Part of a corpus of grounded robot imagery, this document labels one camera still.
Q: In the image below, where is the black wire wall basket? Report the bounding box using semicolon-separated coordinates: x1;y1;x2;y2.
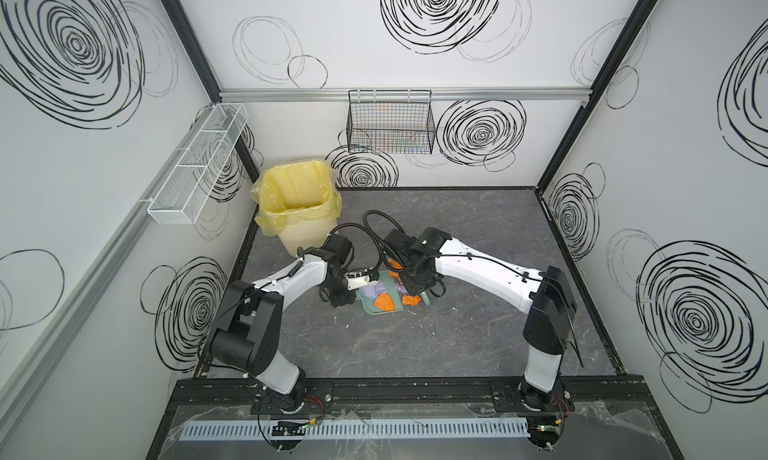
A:
345;89;437;155

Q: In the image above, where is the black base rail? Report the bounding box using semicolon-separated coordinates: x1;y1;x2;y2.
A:
165;375;650;414

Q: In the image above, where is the orange paper scrap near bin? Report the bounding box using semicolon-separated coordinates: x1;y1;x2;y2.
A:
387;259;403;279

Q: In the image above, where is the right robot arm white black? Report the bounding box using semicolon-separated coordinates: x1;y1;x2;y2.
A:
362;210;577;412

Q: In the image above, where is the mint green dustpan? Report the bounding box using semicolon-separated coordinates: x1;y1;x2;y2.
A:
356;270;404;316

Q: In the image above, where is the mint green hand brush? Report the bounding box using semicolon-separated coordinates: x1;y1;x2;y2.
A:
419;291;431;306

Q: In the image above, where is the yellow plastic bin liner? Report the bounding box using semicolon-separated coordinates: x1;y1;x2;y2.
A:
249;159;343;237

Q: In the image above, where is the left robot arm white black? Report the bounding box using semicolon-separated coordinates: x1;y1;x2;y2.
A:
199;223;384;412

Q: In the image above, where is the white slotted cable duct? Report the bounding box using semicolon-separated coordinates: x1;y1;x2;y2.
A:
179;417;530;441

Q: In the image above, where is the small orange scrap front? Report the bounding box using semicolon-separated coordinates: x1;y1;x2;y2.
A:
374;293;396;312

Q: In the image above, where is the purple paper scrap back right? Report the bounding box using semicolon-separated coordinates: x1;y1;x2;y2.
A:
360;282;388;300

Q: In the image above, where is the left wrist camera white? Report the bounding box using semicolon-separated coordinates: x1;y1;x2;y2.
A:
345;271;379;291

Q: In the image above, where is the orange paper scrap beside purple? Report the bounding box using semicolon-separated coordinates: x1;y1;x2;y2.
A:
401;295;422;306

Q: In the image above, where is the cream trash bin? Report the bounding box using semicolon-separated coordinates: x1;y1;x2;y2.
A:
276;209;340;257

